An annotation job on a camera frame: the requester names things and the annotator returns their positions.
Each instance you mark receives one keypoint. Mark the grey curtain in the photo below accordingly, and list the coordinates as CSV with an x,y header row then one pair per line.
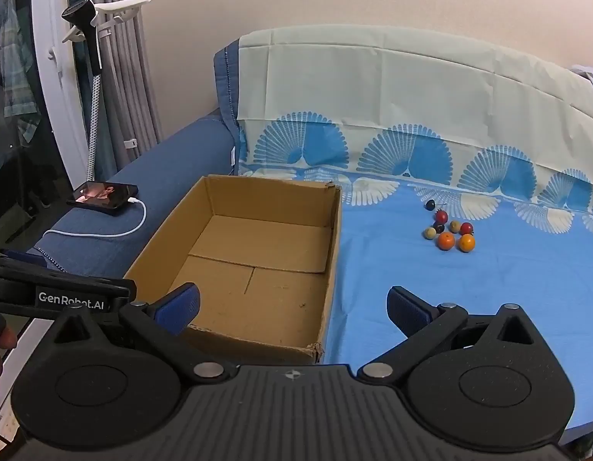
x,y
128,81

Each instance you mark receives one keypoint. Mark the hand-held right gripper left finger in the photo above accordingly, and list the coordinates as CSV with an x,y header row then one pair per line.
x,y
181,306

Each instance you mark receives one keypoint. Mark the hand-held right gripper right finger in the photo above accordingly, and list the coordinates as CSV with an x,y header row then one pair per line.
x,y
407,309

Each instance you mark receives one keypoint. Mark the hanging plaid shirt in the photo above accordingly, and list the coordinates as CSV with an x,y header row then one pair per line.
x,y
18,57

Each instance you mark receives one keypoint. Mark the white curtain clip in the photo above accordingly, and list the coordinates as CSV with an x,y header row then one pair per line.
x,y
130,143

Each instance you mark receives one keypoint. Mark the brown cardboard box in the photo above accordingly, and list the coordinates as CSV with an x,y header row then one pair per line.
x,y
258,240

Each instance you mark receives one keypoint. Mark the dark round plum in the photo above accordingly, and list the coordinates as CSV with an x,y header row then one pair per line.
x,y
439,227

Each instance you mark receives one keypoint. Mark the black smartphone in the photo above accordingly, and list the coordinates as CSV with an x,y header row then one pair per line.
x,y
102,195

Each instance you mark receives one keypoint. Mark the black garment steamer head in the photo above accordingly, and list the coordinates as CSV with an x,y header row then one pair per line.
x,y
85,19

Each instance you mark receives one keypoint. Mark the red cherry tomato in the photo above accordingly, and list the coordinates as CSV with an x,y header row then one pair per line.
x,y
441,215
466,228

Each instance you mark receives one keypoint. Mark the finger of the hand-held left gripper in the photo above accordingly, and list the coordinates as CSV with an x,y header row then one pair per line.
x,y
20,255

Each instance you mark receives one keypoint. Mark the white plastic hanger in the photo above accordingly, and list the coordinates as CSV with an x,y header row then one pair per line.
x,y
121,8

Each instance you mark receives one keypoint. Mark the blue fan-print bed sheet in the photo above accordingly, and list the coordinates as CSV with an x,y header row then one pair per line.
x,y
421,105

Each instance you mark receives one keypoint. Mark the person's left hand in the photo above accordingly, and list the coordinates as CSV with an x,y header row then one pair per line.
x,y
1,341

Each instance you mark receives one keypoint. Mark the blue fabric sofa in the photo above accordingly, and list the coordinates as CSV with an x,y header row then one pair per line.
x,y
171,158

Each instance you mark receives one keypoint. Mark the grey cloth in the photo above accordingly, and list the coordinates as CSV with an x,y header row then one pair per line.
x,y
592,84

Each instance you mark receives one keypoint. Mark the small tan longan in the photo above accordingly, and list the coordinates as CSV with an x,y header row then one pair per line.
x,y
454,226
429,234

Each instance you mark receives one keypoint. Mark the deep orange tangerine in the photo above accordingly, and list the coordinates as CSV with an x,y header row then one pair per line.
x,y
446,240

